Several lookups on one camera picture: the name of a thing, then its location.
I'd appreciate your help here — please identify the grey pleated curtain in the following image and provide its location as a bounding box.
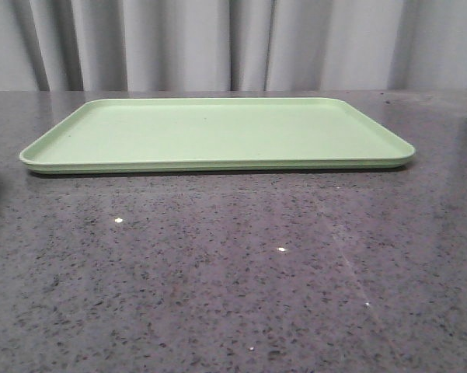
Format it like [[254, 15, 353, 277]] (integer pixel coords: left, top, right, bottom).
[[0, 1, 467, 92]]

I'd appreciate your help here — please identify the light green plastic tray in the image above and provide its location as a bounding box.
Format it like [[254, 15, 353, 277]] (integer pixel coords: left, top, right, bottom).
[[19, 97, 415, 174]]

